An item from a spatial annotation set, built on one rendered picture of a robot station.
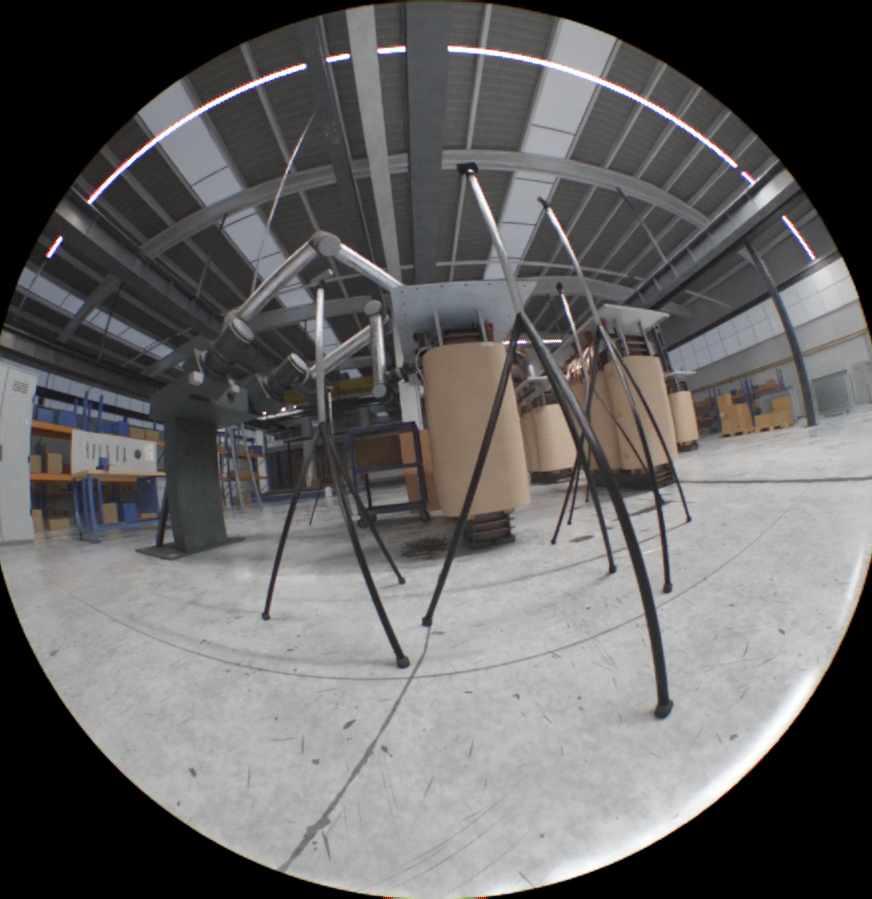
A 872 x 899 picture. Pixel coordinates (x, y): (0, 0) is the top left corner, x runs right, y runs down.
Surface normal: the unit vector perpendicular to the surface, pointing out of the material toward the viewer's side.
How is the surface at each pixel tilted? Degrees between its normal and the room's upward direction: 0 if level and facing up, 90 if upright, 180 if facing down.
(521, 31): 174
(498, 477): 90
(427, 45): 180
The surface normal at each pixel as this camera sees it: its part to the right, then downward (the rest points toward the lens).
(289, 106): 0.04, 1.00
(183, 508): 0.98, -0.14
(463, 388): 0.03, -0.07
